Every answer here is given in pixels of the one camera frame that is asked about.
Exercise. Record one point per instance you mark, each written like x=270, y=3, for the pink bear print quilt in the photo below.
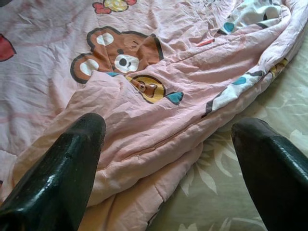
x=168, y=72

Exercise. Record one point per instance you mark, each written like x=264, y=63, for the beige floral bedsheet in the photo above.
x=211, y=192

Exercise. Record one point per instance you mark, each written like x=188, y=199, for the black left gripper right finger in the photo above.
x=276, y=180

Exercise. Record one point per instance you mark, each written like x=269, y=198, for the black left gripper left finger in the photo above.
x=53, y=183

